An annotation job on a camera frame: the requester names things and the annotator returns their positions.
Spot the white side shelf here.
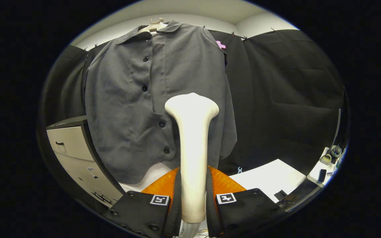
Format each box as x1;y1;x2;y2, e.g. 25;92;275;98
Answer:
307;145;343;186

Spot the white ironing board pad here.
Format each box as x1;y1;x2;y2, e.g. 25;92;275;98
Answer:
119;161;179;193

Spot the grey drawer cabinet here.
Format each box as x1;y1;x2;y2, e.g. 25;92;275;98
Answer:
46;116;126;208

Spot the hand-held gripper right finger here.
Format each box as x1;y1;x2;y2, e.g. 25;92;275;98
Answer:
206;165;288;238

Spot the cream garment steamer head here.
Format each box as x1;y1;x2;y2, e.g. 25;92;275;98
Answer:
165;93;220;224

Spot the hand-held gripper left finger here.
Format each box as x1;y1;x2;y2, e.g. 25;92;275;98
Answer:
102;166;182;238

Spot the dark grey button shirt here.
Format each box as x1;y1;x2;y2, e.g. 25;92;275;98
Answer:
84;20;238;185

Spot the cream clothes hanger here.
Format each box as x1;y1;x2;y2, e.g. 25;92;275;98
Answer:
139;18;168;33

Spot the white table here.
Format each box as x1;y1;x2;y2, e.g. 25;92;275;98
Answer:
229;159;307;203

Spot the white steamer hose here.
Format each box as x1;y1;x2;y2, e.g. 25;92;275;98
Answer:
179;220;201;238

